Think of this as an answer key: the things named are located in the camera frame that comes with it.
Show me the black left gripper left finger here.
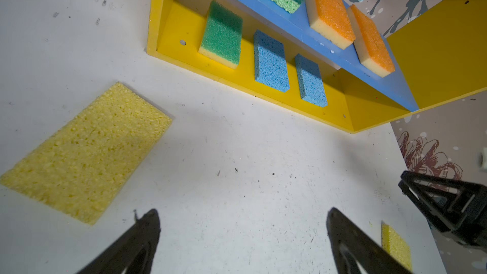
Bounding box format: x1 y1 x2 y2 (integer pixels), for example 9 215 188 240
79 209 161 273

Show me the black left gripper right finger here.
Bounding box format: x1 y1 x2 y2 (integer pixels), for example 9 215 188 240
327 208 410 273

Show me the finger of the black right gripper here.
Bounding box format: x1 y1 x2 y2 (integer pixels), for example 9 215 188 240
398 171 486 251

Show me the orange sponge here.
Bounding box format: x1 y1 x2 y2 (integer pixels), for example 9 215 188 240
347 5 395 78

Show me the blue sponge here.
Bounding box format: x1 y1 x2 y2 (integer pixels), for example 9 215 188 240
295 54 328 108
253 30 290 93

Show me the light green sponge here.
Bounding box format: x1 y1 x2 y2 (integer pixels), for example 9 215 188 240
198 0 243 69

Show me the pale yellow sponge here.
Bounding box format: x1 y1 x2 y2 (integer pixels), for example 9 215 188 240
305 0 356 49

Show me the yellow shelf with coloured boards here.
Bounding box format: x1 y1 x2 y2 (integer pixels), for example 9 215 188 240
147 0 486 133

